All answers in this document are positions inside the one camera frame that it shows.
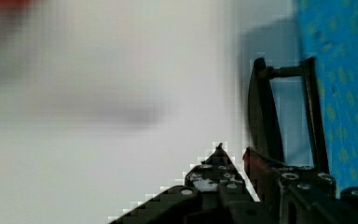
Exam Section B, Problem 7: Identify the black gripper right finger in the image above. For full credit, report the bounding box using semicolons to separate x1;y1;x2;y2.
242;147;336;224

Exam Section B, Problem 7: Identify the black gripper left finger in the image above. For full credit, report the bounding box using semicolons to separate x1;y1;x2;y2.
185;143;261;224

